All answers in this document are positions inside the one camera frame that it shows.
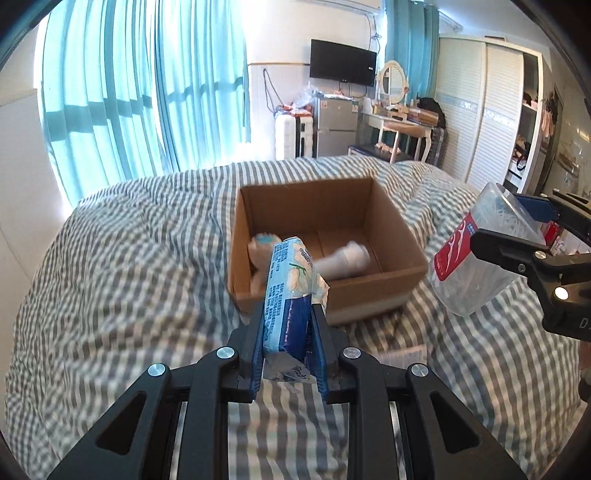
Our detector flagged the beige wooden chair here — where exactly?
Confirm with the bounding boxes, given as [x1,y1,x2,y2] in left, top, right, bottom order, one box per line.
[378,121,419,162]

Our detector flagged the white slatted wardrobe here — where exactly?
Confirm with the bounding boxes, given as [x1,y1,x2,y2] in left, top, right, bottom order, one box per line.
[434,36,546,195]

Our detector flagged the black backpack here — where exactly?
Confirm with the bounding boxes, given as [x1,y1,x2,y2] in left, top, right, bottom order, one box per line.
[418,97,445,127]

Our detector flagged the hanging clothes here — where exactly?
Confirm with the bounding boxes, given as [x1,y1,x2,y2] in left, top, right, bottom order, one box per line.
[540,88,561,139]

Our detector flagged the white oval vanity mirror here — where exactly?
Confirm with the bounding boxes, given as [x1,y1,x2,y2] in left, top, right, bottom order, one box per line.
[376,61,410,104]

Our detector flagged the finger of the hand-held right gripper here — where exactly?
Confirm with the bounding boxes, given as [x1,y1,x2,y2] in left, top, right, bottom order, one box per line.
[516,189,591,252]
[471,229,591,301]

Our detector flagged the clear cotton swab container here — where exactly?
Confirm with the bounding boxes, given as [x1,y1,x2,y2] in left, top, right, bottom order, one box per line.
[427,181,548,318]

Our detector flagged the brown cardboard box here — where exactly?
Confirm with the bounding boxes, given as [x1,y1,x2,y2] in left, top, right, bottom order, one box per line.
[226,176,429,326]

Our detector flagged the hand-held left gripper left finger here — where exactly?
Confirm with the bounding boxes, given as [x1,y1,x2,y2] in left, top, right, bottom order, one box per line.
[46,305,266,480]

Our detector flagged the clear flat packet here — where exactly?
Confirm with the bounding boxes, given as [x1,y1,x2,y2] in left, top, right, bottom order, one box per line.
[385,344,428,370]

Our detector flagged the silver small fridge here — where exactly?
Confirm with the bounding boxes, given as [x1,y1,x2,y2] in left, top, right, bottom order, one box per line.
[312,95,358,158]

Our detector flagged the white suitcase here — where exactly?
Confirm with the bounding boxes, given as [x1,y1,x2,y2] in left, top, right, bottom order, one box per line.
[274,114,315,161]

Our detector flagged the dark bench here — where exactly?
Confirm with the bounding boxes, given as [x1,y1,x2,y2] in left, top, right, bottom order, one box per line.
[347,144,411,162]

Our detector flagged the white dressing table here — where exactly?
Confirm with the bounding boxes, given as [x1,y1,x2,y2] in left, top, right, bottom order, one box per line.
[358,108,437,164]

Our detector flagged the clear plastic bag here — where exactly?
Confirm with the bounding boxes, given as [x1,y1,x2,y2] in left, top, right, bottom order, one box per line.
[295,80,319,112]

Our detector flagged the white cylindrical bottle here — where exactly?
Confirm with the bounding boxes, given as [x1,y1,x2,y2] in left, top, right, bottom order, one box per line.
[318,242,371,280]

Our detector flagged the wall cable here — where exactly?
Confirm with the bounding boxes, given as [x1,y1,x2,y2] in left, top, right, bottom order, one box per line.
[262,68,278,114]

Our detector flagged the narrow teal curtain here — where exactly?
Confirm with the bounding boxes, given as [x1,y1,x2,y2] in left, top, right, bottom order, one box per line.
[385,0,439,100]

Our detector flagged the black wall television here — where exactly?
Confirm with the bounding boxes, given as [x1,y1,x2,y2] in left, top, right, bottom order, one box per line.
[309,39,377,88]

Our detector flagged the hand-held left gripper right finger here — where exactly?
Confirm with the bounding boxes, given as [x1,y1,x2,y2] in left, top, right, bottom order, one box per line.
[307,302,529,480]

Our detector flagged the grey checkered blanket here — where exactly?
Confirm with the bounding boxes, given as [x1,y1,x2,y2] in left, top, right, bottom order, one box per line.
[4,154,585,480]

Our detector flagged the wide teal curtain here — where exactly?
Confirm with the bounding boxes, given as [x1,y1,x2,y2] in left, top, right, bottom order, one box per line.
[39,0,176,206]

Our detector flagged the beige jar with blue lid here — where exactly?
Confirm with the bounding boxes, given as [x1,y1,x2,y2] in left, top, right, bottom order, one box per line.
[247,233,282,282]

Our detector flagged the blue tissue pack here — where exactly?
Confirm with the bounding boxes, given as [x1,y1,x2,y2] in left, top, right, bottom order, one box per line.
[261,236,331,384]

